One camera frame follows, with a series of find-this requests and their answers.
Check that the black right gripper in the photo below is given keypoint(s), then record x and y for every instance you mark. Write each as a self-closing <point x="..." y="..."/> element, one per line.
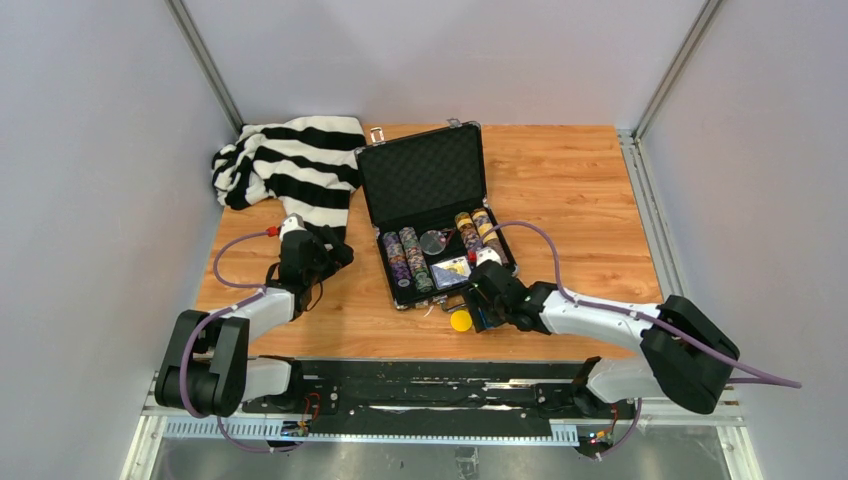
<point x="475" y="299"/>

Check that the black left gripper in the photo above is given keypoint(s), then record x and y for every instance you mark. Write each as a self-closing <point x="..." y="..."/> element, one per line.
<point x="338" y="256"/>

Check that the yellow round dealer button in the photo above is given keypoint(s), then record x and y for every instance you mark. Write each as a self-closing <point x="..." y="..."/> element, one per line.
<point x="461" y="321"/>

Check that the blue yellow card deck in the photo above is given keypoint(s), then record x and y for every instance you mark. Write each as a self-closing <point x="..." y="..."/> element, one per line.
<point x="451" y="272"/>

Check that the clear round plastic disc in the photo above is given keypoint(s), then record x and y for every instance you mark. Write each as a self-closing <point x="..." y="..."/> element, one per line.
<point x="434" y="242"/>

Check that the black poker set case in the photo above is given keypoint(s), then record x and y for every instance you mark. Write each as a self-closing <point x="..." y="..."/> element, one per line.
<point x="422" y="181"/>

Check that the blue 10 poker chip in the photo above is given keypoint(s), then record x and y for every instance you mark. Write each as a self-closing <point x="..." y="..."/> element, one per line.
<point x="486" y="324"/>

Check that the black triangular heart token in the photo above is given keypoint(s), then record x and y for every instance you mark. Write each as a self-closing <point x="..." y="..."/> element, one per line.
<point x="449" y="234"/>

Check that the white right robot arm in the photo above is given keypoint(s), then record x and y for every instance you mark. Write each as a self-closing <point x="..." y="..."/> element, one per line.
<point x="679" y="353"/>

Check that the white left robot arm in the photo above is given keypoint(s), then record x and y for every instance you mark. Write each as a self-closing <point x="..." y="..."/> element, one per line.
<point x="206" y="370"/>

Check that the multicolour chip row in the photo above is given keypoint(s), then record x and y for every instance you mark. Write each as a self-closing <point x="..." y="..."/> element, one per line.
<point x="416" y="261"/>

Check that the purple chip row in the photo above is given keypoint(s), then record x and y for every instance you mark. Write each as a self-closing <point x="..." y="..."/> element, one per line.
<point x="397" y="260"/>

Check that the black white striped cloth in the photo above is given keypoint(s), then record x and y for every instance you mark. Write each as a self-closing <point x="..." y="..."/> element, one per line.
<point x="307" y="163"/>

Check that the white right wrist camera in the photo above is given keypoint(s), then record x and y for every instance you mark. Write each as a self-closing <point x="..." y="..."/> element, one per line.
<point x="487" y="254"/>

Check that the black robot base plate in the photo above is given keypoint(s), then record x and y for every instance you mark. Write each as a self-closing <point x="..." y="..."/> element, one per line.
<point x="441" y="399"/>

